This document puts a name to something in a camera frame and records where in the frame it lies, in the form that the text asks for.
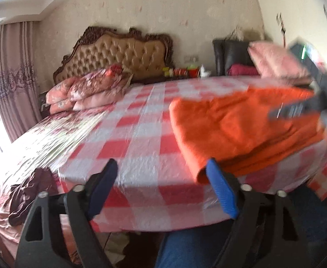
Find red bowl with green lid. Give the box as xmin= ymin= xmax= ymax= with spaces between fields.
xmin=187 ymin=64 xmax=200 ymax=78

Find floral pillows on bed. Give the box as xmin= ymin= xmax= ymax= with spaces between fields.
xmin=69 ymin=64 xmax=133 ymax=109

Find dark maroon cloth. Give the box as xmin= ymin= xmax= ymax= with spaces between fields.
xmin=8 ymin=167 xmax=59 ymax=226

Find pink patterned curtain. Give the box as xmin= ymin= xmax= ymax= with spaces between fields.
xmin=0 ymin=21 xmax=41 ymax=143

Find pink white checkered bed sheet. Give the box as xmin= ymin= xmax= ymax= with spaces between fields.
xmin=59 ymin=75 xmax=327 ymax=233

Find white wardrobe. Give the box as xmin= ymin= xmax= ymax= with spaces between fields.
xmin=250 ymin=0 xmax=327 ymax=62

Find black leather armchair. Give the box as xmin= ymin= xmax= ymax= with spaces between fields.
xmin=212 ymin=38 xmax=264 ymax=76

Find person's legs in jeans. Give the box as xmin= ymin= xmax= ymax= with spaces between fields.
xmin=155 ymin=184 xmax=327 ymax=268

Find orange pants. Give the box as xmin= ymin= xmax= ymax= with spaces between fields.
xmin=169 ymin=86 xmax=327 ymax=185

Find tufted carved wooden headboard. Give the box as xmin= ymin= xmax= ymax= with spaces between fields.
xmin=53 ymin=26 xmax=174 ymax=86

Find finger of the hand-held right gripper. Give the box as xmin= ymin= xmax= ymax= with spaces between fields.
xmin=268 ymin=95 xmax=324 ymax=121

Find floral bedspread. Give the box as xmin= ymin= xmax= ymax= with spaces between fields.
xmin=0 ymin=109 xmax=119 ymax=243

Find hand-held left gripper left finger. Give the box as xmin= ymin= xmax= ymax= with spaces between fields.
xmin=15 ymin=159 xmax=119 ymax=268

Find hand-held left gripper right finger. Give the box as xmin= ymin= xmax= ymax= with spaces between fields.
xmin=205 ymin=158 xmax=312 ymax=268

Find maroon bolster roll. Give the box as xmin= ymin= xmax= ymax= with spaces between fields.
xmin=227 ymin=64 xmax=260 ymax=76

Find pink square cushion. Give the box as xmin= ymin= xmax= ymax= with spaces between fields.
xmin=247 ymin=41 xmax=312 ymax=81

